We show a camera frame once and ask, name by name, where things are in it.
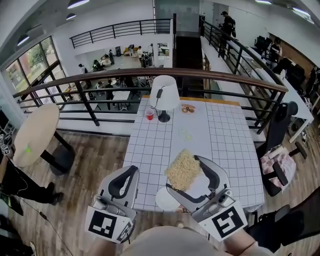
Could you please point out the frosted glass door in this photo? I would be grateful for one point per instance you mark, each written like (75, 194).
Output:
(180, 15)

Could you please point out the black metal railing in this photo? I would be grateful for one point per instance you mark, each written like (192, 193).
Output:
(174, 37)

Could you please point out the person's white t-shirt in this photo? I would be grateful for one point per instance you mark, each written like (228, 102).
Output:
(170, 242)

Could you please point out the dark staircase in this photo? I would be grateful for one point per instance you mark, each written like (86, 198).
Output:
(187, 50)

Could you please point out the white plate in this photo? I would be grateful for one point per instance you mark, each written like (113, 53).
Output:
(163, 200)

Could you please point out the large window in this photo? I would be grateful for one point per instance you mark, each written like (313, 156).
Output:
(32, 65)

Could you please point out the white table lamp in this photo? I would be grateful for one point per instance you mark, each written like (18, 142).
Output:
(165, 92)

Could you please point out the small green object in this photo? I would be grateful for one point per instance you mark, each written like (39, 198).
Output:
(28, 150)

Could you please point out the long ceiling tube light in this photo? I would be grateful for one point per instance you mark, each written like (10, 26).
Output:
(263, 1)
(301, 12)

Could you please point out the red cup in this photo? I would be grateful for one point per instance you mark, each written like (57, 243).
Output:
(149, 115)

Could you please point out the black lamp power adapter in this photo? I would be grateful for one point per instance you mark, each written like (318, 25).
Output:
(159, 93)

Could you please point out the pink checked blanket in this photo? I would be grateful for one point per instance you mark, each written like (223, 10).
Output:
(272, 162)

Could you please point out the round wooden table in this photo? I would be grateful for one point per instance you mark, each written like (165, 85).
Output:
(35, 135)

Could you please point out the yellow-brown sponge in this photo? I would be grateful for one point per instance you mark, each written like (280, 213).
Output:
(183, 170)

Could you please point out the person's right forearm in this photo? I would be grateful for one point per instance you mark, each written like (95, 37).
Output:
(237, 240)

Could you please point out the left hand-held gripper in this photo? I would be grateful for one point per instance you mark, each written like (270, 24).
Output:
(102, 222)

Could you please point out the black walkway railing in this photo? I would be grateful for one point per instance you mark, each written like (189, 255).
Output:
(202, 27)

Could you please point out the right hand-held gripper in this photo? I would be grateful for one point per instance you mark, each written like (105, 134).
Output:
(225, 220)

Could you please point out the white grid tablecloth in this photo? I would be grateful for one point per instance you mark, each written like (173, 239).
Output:
(225, 150)

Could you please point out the black pendant lamp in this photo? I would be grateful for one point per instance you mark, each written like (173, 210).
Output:
(78, 3)
(23, 40)
(71, 17)

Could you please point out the white desk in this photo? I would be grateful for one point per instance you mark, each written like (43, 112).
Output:
(297, 100)

